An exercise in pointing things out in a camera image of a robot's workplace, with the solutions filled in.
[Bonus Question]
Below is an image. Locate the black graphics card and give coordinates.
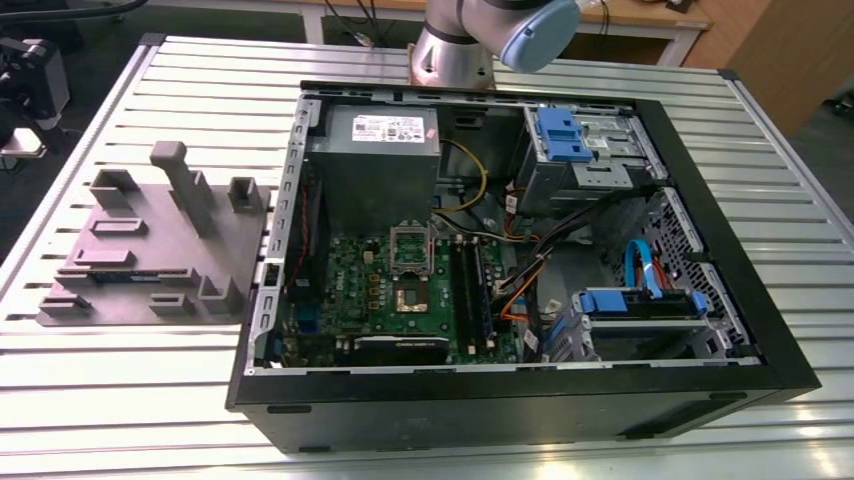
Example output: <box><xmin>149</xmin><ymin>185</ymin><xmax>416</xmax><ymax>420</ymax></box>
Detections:
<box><xmin>336</xmin><ymin>334</ymin><xmax>450</xmax><ymax>366</ymax></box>

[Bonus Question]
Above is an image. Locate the wooden cabinet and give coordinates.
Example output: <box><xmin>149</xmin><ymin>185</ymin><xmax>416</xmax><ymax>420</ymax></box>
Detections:
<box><xmin>683</xmin><ymin>0</ymin><xmax>854</xmax><ymax>137</ymax></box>

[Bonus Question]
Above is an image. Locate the orange wire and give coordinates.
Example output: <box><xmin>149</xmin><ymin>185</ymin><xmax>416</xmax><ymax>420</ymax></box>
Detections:
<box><xmin>498</xmin><ymin>279</ymin><xmax>536</xmax><ymax>322</ymax></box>

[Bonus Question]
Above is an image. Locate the blue drive latch bracket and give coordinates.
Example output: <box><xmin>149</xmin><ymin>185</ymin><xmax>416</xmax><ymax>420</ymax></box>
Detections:
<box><xmin>535</xmin><ymin>107</ymin><xmax>595</xmax><ymax>164</ymax></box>

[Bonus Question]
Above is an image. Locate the hanging cable with plug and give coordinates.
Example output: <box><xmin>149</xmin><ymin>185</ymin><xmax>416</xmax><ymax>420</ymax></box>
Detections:
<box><xmin>324</xmin><ymin>0</ymin><xmax>370</xmax><ymax>47</ymax></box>

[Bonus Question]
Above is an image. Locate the grey power supply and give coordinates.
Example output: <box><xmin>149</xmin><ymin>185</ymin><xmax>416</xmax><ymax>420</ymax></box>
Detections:
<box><xmin>304</xmin><ymin>105</ymin><xmax>443</xmax><ymax>239</ymax></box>

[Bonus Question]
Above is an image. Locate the grey printed parts rack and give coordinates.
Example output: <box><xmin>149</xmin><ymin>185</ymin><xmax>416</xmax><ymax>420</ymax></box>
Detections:
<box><xmin>33</xmin><ymin>140</ymin><xmax>275</xmax><ymax>327</ymax></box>

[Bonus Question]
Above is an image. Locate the yellow wire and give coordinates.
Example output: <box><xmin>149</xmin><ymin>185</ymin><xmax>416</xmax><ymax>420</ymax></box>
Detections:
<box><xmin>432</xmin><ymin>139</ymin><xmax>490</xmax><ymax>215</ymax></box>

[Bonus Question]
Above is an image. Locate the wooden desk white frame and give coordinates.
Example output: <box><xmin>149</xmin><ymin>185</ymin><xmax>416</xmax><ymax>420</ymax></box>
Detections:
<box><xmin>292</xmin><ymin>0</ymin><xmax>713</xmax><ymax>69</ymax></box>

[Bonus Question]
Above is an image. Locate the metal disk bay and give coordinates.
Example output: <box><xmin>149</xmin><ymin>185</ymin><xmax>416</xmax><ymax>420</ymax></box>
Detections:
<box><xmin>539</xmin><ymin>287</ymin><xmax>762</xmax><ymax>364</ymax></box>

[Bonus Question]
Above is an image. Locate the locking lever wire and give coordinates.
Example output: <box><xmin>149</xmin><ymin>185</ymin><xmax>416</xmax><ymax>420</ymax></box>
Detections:
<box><xmin>430</xmin><ymin>219</ymin><xmax>446</xmax><ymax>276</ymax></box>

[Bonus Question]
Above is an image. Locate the black PC case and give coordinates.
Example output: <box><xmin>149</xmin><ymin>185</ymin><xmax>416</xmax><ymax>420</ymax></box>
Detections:
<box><xmin>224</xmin><ymin>79</ymin><xmax>822</xmax><ymax>455</ymax></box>

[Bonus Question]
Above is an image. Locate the metal drive cage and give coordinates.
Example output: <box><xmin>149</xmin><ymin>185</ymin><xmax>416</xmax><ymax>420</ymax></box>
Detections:
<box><xmin>516</xmin><ymin>105</ymin><xmax>669</xmax><ymax>216</ymax></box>

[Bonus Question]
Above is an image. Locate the blue wire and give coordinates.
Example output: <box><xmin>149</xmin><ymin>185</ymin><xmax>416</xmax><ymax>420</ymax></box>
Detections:
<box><xmin>625</xmin><ymin>239</ymin><xmax>677</xmax><ymax>301</ymax></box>

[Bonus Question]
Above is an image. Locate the hard disk in blue carrier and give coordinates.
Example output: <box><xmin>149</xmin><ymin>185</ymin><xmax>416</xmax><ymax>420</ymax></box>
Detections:
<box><xmin>578</xmin><ymin>288</ymin><xmax>709</xmax><ymax>321</ymax></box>

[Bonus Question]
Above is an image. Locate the green motherboard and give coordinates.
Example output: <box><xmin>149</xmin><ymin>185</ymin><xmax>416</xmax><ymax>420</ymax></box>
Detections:
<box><xmin>276</xmin><ymin>232</ymin><xmax>528</xmax><ymax>369</ymax></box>

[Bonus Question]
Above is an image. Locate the metal socket cover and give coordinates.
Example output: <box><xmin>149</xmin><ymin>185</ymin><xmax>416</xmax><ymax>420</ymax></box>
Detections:
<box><xmin>388</xmin><ymin>222</ymin><xmax>439</xmax><ymax>279</ymax></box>

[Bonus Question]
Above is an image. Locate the black RAM slot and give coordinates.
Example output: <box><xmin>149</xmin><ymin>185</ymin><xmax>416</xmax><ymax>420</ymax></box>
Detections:
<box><xmin>468</xmin><ymin>237</ymin><xmax>499</xmax><ymax>347</ymax></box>
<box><xmin>450</xmin><ymin>237</ymin><xmax>474</xmax><ymax>354</ymax></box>

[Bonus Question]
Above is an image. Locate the CPU socket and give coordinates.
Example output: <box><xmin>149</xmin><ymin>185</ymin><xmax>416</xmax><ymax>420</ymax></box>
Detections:
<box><xmin>392</xmin><ymin>282</ymin><xmax>432</xmax><ymax>314</ymax></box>

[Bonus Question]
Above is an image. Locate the white black wire bundle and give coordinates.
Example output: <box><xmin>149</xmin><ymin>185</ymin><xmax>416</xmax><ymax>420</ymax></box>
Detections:
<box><xmin>432</xmin><ymin>209</ymin><xmax>543</xmax><ymax>247</ymax></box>

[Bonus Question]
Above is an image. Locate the green RAM stick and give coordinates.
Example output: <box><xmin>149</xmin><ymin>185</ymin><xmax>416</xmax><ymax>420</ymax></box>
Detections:
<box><xmin>89</xmin><ymin>271</ymin><xmax>190</xmax><ymax>285</ymax></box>

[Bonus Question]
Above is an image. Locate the black cable bundle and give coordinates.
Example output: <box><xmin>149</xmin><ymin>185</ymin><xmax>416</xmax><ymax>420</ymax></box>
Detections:
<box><xmin>492</xmin><ymin>184</ymin><xmax>669</xmax><ymax>301</ymax></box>

